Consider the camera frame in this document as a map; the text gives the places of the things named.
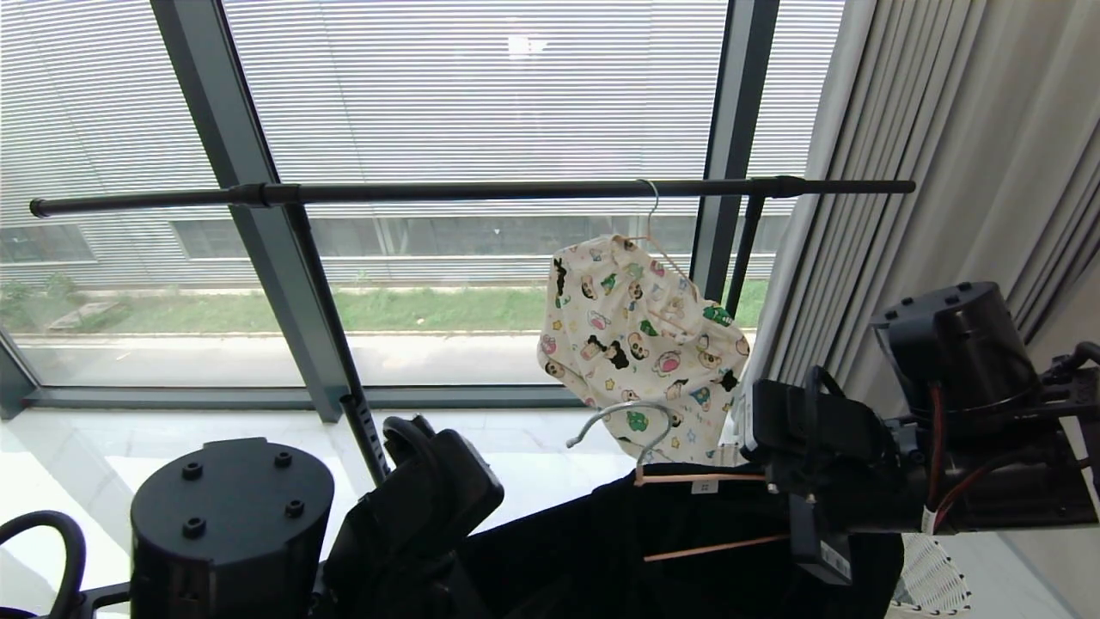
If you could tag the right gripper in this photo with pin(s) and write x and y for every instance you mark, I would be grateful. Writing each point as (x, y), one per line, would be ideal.
(988, 499)

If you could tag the pink clothes hanger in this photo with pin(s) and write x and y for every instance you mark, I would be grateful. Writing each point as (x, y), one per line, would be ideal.
(655, 202)
(619, 413)

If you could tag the black garment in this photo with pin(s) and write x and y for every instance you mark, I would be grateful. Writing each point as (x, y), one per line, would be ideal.
(601, 550)

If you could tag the cream printed shorts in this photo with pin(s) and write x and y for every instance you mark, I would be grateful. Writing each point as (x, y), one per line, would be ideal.
(627, 327)

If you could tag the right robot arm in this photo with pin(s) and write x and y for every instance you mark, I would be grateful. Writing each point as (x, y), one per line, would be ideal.
(954, 344)

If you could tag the white laundry basket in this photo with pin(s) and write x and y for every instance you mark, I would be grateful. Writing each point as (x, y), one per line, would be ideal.
(932, 580)

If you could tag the black clothes rack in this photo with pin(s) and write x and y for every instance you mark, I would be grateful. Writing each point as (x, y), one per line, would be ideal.
(473, 191)

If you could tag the beige curtain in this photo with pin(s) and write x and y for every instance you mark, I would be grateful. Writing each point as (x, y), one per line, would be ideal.
(945, 172)

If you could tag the window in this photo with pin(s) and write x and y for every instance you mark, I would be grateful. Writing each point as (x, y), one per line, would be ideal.
(473, 86)

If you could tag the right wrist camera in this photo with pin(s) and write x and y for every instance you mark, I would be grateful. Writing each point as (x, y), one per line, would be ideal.
(816, 430)

